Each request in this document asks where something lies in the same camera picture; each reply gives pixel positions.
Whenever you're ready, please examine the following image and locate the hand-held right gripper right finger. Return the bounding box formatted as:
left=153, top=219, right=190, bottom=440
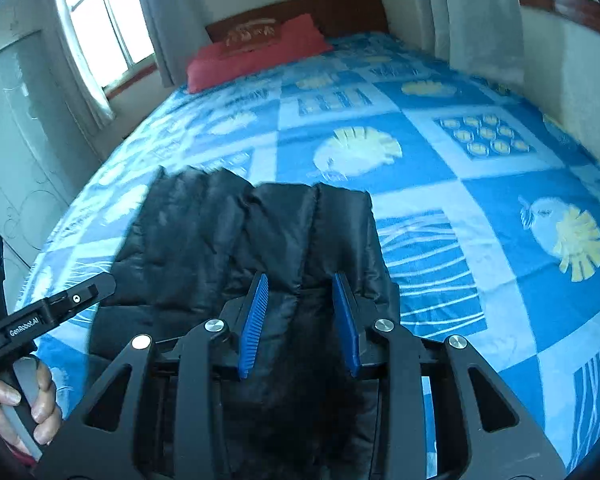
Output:
left=332, top=271, right=568, bottom=480

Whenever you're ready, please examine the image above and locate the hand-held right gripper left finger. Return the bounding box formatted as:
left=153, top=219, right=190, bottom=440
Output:
left=35, top=272, right=270, bottom=480

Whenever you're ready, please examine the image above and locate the black puffer jacket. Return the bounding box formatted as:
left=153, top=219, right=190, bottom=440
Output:
left=87, top=166, right=402, bottom=480

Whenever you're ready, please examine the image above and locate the person's left hand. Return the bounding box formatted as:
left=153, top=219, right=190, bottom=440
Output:
left=0, top=361, right=64, bottom=461

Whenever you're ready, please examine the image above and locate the white wardrobe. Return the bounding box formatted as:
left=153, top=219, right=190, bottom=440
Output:
left=0, top=30, right=102, bottom=273

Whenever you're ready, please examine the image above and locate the blue patterned bed sheet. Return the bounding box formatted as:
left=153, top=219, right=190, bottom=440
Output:
left=15, top=32, right=600, bottom=473

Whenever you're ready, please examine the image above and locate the red pillow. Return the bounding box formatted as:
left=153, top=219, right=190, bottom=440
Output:
left=186, top=13, right=335, bottom=94

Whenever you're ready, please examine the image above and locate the white sheer curtain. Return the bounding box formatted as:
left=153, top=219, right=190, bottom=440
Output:
left=47, top=0, right=116, bottom=130

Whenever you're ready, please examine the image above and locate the brown printed cushion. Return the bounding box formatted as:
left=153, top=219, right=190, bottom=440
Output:
left=222, top=21, right=281, bottom=54

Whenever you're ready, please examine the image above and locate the large window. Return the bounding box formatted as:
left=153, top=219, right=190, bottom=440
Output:
left=60, top=0, right=158, bottom=97

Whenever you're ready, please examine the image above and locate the wooden headboard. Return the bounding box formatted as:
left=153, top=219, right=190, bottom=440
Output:
left=205, top=0, right=390, bottom=45

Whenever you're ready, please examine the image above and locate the light grey curtain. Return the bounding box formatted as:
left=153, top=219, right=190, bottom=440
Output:
left=422, top=0, right=527, bottom=90

